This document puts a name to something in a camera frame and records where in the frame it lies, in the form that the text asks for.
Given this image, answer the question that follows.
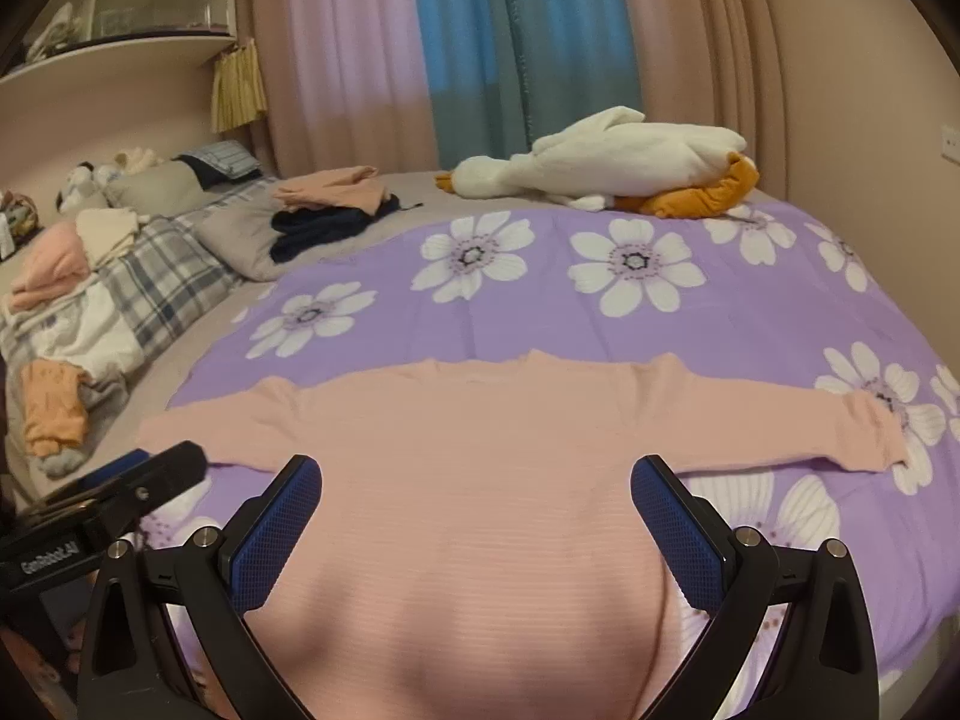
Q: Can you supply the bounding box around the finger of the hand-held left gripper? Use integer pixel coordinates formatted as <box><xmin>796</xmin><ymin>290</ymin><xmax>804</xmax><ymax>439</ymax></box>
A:
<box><xmin>15</xmin><ymin>448</ymin><xmax>151</xmax><ymax>522</ymax></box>
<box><xmin>94</xmin><ymin>442</ymin><xmax>209</xmax><ymax>537</ymax></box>

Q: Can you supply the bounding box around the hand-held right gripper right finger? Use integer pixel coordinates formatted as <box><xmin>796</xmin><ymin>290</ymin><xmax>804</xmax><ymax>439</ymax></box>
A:
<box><xmin>630</xmin><ymin>454</ymin><xmax>878</xmax><ymax>720</ymax></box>

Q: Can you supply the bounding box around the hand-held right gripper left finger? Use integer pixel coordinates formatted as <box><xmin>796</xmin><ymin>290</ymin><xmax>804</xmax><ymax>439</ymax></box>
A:
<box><xmin>77</xmin><ymin>454</ymin><xmax>325</xmax><ymax>720</ymax></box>

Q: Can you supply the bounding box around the pink knit sweater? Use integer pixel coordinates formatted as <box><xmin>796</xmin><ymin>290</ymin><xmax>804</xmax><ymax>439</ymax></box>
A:
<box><xmin>137</xmin><ymin>349</ymin><xmax>917</xmax><ymax>720</ymax></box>

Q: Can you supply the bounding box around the plaid quilt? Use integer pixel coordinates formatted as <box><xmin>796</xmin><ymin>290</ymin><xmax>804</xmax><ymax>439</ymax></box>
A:
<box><xmin>0</xmin><ymin>176</ymin><xmax>278</xmax><ymax>458</ymax></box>

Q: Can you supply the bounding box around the purple floral blanket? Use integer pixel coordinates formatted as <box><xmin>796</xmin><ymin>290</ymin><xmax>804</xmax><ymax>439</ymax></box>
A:
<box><xmin>139</xmin><ymin>210</ymin><xmax>960</xmax><ymax>720</ymax></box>

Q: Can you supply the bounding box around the pink cloth bundle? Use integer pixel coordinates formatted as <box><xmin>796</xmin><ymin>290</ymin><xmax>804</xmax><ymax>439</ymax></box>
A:
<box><xmin>7</xmin><ymin>225</ymin><xmax>91</xmax><ymax>310</ymax></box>

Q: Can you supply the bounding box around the cream cloth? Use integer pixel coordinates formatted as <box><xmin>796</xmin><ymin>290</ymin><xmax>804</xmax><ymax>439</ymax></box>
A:
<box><xmin>75</xmin><ymin>206</ymin><xmax>143</xmax><ymax>267</ymax></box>

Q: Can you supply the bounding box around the grey pillow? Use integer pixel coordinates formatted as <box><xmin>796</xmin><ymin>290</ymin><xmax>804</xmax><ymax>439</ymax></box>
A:
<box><xmin>196</xmin><ymin>191</ymin><xmax>421</xmax><ymax>282</ymax></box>

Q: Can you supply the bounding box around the beige pillow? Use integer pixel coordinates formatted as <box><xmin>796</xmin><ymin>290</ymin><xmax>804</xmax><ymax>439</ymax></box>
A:
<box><xmin>105</xmin><ymin>159</ymin><xmax>218</xmax><ymax>215</ymax></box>

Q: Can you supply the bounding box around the navy garment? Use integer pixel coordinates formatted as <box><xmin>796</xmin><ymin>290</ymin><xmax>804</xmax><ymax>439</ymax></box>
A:
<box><xmin>270</xmin><ymin>193</ymin><xmax>421</xmax><ymax>263</ymax></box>

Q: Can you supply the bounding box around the black and white plush toy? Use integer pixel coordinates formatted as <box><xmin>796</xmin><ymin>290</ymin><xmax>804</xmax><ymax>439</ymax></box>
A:
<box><xmin>56</xmin><ymin>161</ymin><xmax>121</xmax><ymax>215</ymax></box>

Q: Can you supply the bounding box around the cream plush toy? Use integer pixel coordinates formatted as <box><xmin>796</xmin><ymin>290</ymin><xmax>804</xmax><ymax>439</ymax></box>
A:
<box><xmin>112</xmin><ymin>146</ymin><xmax>166</xmax><ymax>172</ymax></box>

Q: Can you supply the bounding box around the blue striped pillow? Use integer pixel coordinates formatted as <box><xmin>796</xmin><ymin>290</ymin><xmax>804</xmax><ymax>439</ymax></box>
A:
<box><xmin>174</xmin><ymin>139</ymin><xmax>263</xmax><ymax>188</ymax></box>

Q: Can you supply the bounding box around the folded pink garment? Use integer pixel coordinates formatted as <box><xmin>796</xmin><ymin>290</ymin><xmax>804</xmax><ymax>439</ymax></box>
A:
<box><xmin>271</xmin><ymin>165</ymin><xmax>387</xmax><ymax>215</ymax></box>

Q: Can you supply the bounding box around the white goose plush toy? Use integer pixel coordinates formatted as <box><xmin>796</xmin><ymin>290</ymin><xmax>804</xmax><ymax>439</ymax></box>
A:
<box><xmin>436</xmin><ymin>106</ymin><xmax>760</xmax><ymax>220</ymax></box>

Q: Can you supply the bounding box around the yellow tasselled cloth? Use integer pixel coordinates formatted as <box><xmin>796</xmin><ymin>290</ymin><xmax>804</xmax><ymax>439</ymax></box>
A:
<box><xmin>210</xmin><ymin>37</ymin><xmax>269</xmax><ymax>132</ymax></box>

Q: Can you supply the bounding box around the blue curtain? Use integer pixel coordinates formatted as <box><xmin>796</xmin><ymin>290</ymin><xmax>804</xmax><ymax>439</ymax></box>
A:
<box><xmin>405</xmin><ymin>0</ymin><xmax>646</xmax><ymax>158</ymax></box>

